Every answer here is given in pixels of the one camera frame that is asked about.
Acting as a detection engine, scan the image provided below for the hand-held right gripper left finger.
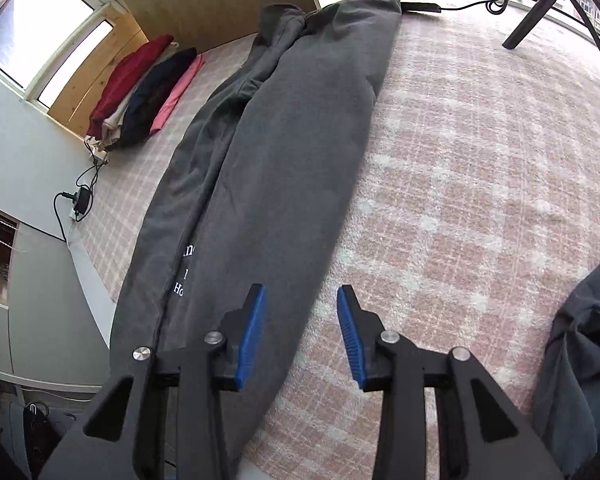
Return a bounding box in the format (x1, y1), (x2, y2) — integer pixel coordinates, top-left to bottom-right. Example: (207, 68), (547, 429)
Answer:
(39, 283), (268, 480)

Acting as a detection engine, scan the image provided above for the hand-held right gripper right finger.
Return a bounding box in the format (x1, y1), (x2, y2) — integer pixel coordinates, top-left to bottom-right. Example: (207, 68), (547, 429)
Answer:
(336, 284), (566, 480)

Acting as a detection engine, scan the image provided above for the white power strip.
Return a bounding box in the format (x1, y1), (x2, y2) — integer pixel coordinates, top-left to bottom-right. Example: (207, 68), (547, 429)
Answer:
(69, 147), (110, 223)

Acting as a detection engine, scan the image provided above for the navy folded garment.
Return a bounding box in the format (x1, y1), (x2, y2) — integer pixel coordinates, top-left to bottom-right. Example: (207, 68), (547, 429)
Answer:
(114, 47), (198, 150)

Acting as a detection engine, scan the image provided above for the dark grey folded garment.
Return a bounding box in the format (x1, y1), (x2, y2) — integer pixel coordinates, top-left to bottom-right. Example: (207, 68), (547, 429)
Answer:
(530, 255), (600, 480)

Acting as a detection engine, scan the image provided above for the light wooden board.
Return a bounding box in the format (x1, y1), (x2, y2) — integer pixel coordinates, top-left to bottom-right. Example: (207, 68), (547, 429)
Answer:
(115, 0), (321, 56)

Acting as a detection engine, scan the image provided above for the grey printed t-shirt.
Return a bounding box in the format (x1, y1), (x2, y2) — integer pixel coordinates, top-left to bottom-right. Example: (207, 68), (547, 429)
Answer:
(109, 0), (403, 471)

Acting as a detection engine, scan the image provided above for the pink folded garment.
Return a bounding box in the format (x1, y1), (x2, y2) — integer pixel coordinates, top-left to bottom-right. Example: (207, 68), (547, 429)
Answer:
(149, 55), (206, 137)

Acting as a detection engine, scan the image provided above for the red knitted sweater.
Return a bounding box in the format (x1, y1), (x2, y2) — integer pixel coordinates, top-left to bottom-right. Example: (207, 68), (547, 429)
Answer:
(86, 35), (175, 138)

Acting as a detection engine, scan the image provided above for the black charger adapter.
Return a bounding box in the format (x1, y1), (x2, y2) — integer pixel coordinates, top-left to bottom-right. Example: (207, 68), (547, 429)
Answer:
(74, 186), (93, 217)

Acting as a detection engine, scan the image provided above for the pink plaid blanket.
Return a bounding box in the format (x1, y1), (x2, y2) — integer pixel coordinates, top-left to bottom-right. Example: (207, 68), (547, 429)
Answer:
(75, 5), (600, 480)

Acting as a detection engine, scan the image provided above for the knotty wooden panel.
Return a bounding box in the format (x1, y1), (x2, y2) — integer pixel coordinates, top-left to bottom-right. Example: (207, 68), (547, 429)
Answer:
(47, 10), (148, 137)

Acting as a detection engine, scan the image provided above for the cream knitted sweater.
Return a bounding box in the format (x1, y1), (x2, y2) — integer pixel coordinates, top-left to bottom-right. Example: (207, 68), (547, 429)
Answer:
(101, 45), (181, 148)

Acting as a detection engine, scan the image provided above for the black wall plug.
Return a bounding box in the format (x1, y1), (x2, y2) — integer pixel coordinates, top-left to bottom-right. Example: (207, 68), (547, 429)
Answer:
(54, 191), (78, 241)

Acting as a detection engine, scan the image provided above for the black tripod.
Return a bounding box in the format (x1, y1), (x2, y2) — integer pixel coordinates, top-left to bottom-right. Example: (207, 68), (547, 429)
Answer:
(502, 0), (600, 93)

